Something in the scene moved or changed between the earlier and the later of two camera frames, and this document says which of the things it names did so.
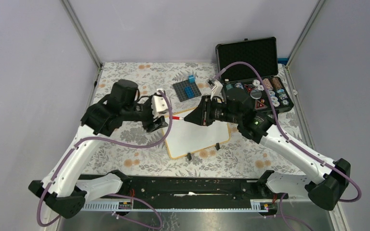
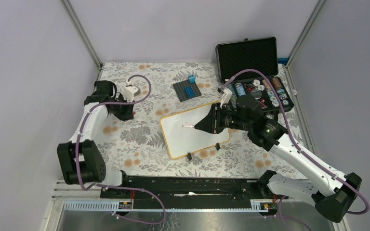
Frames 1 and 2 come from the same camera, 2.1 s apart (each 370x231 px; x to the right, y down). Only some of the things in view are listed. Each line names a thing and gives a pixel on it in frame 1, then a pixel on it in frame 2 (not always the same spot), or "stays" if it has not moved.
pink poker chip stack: x=268 y=84 stays
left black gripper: x=157 y=122 to x=128 y=114
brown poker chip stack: x=276 y=83 stays
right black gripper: x=202 y=115 to x=208 y=123
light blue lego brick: x=191 y=79 stays
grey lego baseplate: x=179 y=90 stays
